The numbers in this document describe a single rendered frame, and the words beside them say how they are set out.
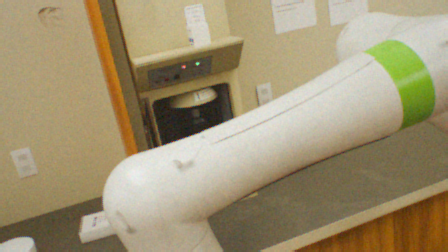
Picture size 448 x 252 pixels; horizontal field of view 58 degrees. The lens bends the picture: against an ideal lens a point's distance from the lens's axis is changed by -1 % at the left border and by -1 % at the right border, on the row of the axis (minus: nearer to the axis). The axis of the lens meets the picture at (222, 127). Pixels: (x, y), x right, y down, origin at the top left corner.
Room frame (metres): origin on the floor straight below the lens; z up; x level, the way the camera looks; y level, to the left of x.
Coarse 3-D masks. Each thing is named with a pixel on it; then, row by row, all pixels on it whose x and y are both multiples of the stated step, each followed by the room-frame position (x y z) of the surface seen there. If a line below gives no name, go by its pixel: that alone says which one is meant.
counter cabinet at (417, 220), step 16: (416, 208) 1.15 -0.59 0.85; (432, 208) 1.17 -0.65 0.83; (368, 224) 1.10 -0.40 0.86; (384, 224) 1.12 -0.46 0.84; (400, 224) 1.13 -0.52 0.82; (416, 224) 1.15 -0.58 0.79; (432, 224) 1.17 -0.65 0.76; (320, 240) 1.05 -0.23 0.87; (336, 240) 1.07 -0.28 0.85; (352, 240) 1.08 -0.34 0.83; (368, 240) 1.10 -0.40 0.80; (384, 240) 1.12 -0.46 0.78; (400, 240) 1.13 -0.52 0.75; (416, 240) 1.15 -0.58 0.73; (432, 240) 1.17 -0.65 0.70
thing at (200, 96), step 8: (200, 88) 1.29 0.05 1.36; (208, 88) 1.31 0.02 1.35; (176, 96) 1.29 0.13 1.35; (184, 96) 1.28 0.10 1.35; (192, 96) 1.28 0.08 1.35; (200, 96) 1.28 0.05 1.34; (208, 96) 1.29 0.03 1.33; (216, 96) 1.32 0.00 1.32; (168, 104) 1.32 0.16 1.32; (176, 104) 1.28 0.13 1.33; (184, 104) 1.27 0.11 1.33; (192, 104) 1.26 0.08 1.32; (200, 104) 1.27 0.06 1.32
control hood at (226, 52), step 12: (228, 36) 1.28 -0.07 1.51; (180, 48) 1.22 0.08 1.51; (192, 48) 1.16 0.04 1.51; (204, 48) 1.15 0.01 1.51; (216, 48) 1.16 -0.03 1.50; (228, 48) 1.18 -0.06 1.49; (240, 48) 1.20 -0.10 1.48; (132, 60) 1.17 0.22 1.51; (144, 60) 1.11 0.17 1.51; (156, 60) 1.11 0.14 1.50; (168, 60) 1.13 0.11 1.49; (180, 60) 1.14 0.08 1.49; (216, 60) 1.20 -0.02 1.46; (228, 60) 1.22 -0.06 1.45; (144, 72) 1.13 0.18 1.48; (216, 72) 1.24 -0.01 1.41; (144, 84) 1.16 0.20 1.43; (168, 84) 1.20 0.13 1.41
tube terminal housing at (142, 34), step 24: (120, 0) 1.21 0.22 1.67; (144, 0) 1.23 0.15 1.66; (168, 0) 1.25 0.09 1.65; (192, 0) 1.27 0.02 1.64; (216, 0) 1.29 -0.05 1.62; (120, 24) 1.22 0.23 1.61; (144, 24) 1.22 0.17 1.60; (168, 24) 1.24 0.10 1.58; (216, 24) 1.28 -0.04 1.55; (144, 48) 1.22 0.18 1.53; (168, 48) 1.24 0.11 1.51; (144, 96) 1.21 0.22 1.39; (168, 96) 1.23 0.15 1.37; (240, 96) 1.29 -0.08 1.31
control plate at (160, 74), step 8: (176, 64) 1.15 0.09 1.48; (184, 64) 1.16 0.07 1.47; (192, 64) 1.17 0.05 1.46; (200, 64) 1.19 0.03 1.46; (208, 64) 1.20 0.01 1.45; (152, 72) 1.14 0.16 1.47; (160, 72) 1.15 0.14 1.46; (168, 72) 1.16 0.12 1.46; (176, 72) 1.17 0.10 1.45; (184, 72) 1.19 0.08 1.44; (200, 72) 1.21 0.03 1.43; (208, 72) 1.23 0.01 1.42; (152, 80) 1.16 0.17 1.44; (160, 80) 1.17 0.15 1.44; (176, 80) 1.20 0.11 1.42
